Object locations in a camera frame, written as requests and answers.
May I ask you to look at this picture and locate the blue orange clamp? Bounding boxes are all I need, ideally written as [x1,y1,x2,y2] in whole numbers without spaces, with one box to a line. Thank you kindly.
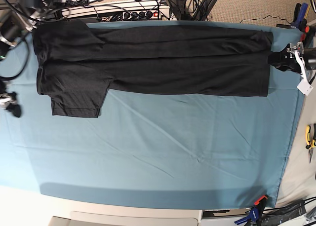
[234,195,268,226]

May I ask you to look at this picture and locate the yellow handled pliers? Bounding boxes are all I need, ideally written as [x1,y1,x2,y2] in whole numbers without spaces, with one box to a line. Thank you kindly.
[305,125,316,163]

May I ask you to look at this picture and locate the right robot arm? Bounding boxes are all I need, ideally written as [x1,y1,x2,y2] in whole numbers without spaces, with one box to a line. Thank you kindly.
[0,0,62,118]

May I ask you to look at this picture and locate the orange black clamp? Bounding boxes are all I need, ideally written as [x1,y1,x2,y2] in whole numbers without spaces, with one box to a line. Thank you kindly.
[300,26,316,48]

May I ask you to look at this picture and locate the black T-shirt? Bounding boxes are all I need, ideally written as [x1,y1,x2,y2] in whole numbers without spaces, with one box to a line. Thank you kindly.
[32,20,274,118]

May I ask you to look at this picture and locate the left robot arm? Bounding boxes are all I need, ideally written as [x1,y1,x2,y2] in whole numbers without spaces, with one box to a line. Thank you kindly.
[267,41,316,96]

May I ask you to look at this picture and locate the white power strip black sockets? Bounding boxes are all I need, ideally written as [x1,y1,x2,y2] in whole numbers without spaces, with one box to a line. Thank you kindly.
[122,10,162,21]

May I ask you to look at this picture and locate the black bag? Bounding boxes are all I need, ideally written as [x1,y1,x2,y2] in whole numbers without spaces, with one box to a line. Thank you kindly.
[260,200,307,226]

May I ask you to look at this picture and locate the blue handled clamp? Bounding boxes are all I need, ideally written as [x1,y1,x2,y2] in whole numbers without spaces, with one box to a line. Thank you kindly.
[290,3,309,28]

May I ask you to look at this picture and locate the left gripper silver body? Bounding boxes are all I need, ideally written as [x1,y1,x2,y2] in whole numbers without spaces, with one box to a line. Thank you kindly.
[286,42,313,95]

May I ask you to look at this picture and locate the teal table cloth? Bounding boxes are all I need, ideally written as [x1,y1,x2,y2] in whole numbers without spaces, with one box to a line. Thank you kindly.
[0,20,312,209]

